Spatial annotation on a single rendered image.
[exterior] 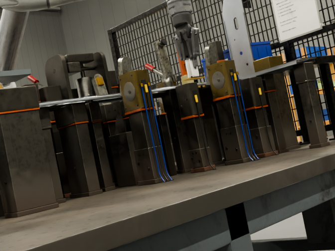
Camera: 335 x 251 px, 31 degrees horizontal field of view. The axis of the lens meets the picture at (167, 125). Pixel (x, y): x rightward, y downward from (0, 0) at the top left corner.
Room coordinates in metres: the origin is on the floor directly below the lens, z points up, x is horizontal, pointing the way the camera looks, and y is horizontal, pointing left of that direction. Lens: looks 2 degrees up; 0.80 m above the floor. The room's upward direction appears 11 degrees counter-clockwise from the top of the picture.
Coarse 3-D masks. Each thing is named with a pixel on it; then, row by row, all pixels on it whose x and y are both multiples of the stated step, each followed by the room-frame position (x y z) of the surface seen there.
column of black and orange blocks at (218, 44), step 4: (208, 44) 2.57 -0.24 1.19; (216, 44) 2.54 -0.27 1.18; (220, 44) 2.56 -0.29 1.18; (216, 48) 2.54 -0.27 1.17; (220, 48) 2.56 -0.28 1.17; (216, 52) 2.54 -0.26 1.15; (220, 52) 2.55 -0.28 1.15; (220, 56) 2.55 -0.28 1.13; (220, 60) 2.54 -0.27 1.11; (224, 60) 2.56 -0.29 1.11
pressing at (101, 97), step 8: (240, 80) 2.23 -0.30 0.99; (160, 88) 2.03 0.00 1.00; (168, 88) 2.03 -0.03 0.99; (200, 88) 2.35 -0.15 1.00; (96, 96) 1.87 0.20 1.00; (104, 96) 1.88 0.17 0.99; (112, 96) 1.90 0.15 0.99; (120, 96) 2.02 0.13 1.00; (160, 96) 2.28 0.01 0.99; (40, 104) 1.74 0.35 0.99; (48, 104) 1.76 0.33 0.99; (56, 104) 1.88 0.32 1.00; (64, 104) 1.92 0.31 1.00
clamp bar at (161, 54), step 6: (156, 42) 2.36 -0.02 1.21; (162, 42) 2.34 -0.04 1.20; (156, 48) 2.37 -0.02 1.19; (162, 48) 2.38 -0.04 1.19; (162, 54) 2.37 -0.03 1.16; (162, 60) 2.35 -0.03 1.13; (168, 60) 2.37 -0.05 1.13; (162, 66) 2.35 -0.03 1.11; (168, 66) 2.37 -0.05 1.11; (162, 72) 2.36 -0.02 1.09; (168, 72) 2.37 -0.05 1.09
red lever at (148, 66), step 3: (147, 63) 2.45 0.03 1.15; (147, 66) 2.44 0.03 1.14; (150, 66) 2.43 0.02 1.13; (153, 66) 2.43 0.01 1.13; (150, 69) 2.43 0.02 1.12; (153, 69) 2.42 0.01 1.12; (156, 69) 2.41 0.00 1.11; (153, 72) 2.43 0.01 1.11; (156, 72) 2.40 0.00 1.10; (159, 72) 2.39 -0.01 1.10; (162, 75) 2.38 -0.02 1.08; (171, 78) 2.36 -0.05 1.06
